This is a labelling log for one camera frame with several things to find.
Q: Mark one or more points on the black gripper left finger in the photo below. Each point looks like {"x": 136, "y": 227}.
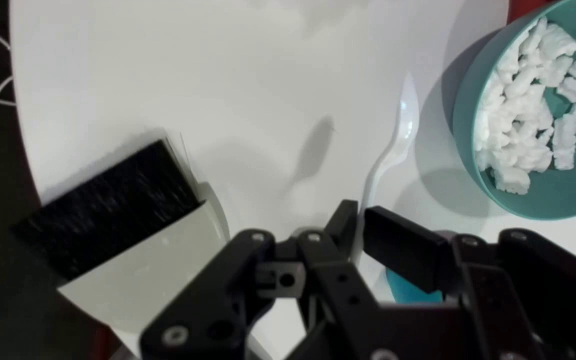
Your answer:
{"x": 343, "y": 224}

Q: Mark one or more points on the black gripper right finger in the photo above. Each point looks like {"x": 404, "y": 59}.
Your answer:
{"x": 409, "y": 248}

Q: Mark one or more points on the white plastic spoon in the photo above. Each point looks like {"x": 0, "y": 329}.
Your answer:
{"x": 401, "y": 141}

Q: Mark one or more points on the blue plastic cup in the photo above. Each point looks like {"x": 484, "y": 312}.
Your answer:
{"x": 407, "y": 293}

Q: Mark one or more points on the grey brush with black bristles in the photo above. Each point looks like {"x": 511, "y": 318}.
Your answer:
{"x": 130, "y": 239}

